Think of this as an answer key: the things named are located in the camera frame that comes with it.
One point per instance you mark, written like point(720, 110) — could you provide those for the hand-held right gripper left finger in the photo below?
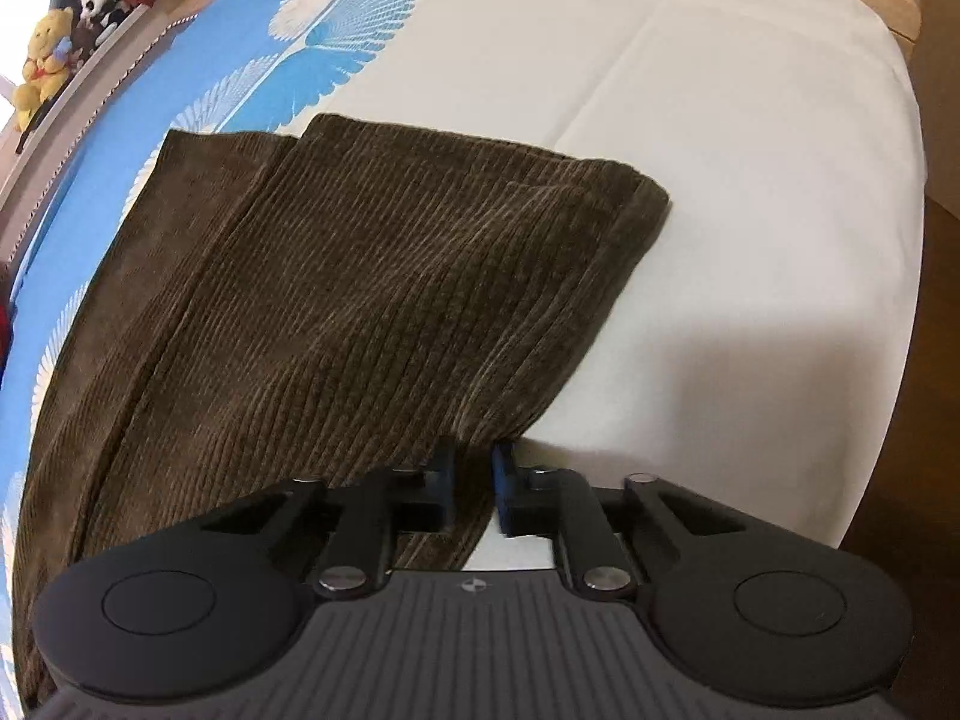
point(444, 481)

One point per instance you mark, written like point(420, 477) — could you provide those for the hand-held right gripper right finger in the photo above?
point(501, 481)

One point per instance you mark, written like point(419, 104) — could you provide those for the blue and white printed bedsheet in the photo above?
point(750, 165)

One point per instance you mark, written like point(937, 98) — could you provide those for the yellow bear plush toy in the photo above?
point(45, 52)

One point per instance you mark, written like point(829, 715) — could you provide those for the panda plush toy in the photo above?
point(94, 4)

